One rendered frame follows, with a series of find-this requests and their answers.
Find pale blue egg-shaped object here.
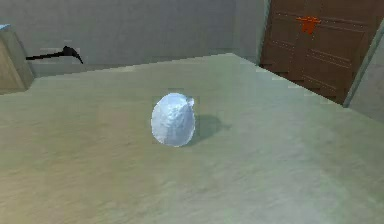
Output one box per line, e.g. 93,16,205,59
150,92,197,148

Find brown panelled room door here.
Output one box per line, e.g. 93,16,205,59
260,0,384,105

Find black door handle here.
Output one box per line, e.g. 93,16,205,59
25,45,84,65

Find orange door handle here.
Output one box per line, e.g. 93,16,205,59
296,15,322,35

